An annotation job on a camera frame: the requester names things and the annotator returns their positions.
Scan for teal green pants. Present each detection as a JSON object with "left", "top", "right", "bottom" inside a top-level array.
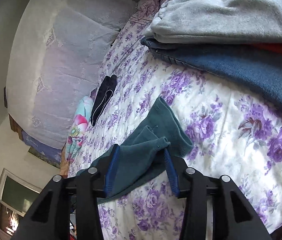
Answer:
[{"left": 75, "top": 96, "right": 195, "bottom": 204}]

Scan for orange brown pillow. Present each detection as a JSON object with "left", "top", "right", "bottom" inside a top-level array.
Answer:
[{"left": 60, "top": 145, "right": 69, "bottom": 178}]

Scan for leaning picture panel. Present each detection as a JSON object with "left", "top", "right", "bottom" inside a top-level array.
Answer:
[{"left": 28, "top": 147, "right": 61, "bottom": 168}]

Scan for blue patterned cloth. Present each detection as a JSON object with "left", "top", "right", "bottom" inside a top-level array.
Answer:
[{"left": 22, "top": 131, "right": 62, "bottom": 164}]

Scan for purple floral bedspread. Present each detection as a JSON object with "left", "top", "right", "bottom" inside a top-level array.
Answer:
[{"left": 68, "top": 0, "right": 282, "bottom": 232}]

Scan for folded floral quilt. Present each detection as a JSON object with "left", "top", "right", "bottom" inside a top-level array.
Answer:
[{"left": 65, "top": 96, "right": 94, "bottom": 162}]

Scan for folded blue jeans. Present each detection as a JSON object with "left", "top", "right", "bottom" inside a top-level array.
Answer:
[{"left": 141, "top": 37, "right": 282, "bottom": 109}]

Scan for folded black pants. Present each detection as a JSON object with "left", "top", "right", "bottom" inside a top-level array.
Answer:
[{"left": 91, "top": 75, "right": 117, "bottom": 127}]

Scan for white lace covered headboard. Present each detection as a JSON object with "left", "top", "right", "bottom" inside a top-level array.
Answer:
[{"left": 6, "top": 0, "right": 140, "bottom": 148}]

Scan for folded grey sweatpants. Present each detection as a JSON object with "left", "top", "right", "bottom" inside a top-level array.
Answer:
[{"left": 144, "top": 0, "right": 282, "bottom": 44}]

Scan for window with white frame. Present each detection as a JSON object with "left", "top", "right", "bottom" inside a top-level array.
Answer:
[{"left": 0, "top": 168, "right": 41, "bottom": 237}]

